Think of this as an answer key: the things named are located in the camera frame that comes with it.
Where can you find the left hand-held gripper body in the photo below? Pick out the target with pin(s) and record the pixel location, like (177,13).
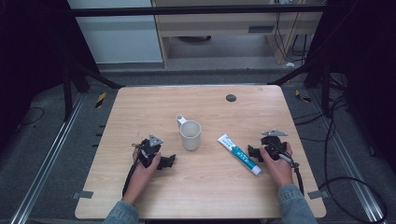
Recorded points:
(148,152)

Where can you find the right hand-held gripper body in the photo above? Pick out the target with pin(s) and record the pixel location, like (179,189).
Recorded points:
(273,146)

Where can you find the person's left hand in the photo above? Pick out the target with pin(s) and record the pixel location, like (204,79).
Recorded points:
(140,179)

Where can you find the person's right hand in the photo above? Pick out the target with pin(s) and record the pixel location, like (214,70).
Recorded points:
(280,172)

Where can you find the white and teal toothpaste tube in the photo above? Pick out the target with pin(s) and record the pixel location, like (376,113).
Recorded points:
(239,154)

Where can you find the white cup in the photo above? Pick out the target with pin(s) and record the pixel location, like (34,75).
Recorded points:
(190,137)

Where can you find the grey round table grommet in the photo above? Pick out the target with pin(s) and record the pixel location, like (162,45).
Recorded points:
(231,98)

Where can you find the yellow and black tape strip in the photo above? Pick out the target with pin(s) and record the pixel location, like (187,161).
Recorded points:
(100,100)
(302,97)

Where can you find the black metal stand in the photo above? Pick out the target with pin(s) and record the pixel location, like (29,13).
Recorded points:
(325,87)
(67,90)

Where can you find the white cabinet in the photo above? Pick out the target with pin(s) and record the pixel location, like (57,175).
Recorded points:
(121,40)

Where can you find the black curtain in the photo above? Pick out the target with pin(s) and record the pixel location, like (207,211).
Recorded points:
(364,62)
(31,56)

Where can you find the light wooden desk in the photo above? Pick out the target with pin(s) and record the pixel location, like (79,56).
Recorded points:
(218,25)

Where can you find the grey table bracket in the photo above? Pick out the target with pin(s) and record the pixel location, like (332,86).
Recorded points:
(318,194)
(82,194)

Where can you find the aluminium floor rail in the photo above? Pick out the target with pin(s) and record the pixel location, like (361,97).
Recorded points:
(49,158)
(348,165)

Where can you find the black horizontal frame bar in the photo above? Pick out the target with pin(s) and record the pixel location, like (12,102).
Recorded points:
(186,11)

